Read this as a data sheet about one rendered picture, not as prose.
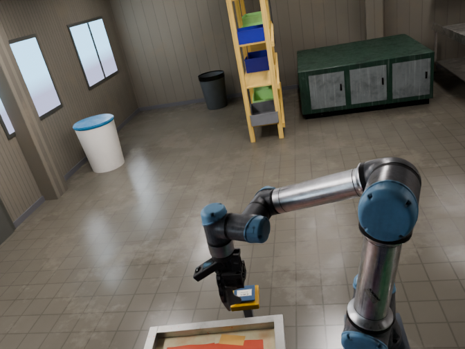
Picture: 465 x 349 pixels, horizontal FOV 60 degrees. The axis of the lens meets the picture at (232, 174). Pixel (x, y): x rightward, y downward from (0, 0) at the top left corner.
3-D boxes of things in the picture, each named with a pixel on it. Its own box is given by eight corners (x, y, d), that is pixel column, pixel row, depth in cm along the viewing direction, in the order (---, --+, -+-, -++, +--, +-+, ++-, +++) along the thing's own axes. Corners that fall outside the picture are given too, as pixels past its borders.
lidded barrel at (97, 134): (99, 159, 675) (84, 116, 642) (133, 155, 662) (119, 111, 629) (82, 176, 620) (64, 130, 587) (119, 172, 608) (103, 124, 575)
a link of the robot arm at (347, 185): (415, 137, 98) (252, 181, 126) (411, 156, 90) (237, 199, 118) (430, 177, 101) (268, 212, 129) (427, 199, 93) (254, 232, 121)
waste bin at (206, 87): (231, 100, 849) (225, 68, 819) (228, 108, 802) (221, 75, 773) (207, 104, 859) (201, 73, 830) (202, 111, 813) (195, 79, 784)
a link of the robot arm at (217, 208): (219, 217, 109) (193, 214, 112) (227, 249, 113) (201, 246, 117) (232, 201, 115) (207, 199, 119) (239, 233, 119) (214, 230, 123)
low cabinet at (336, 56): (405, 75, 779) (405, 32, 745) (433, 104, 619) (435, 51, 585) (301, 91, 819) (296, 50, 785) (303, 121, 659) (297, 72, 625)
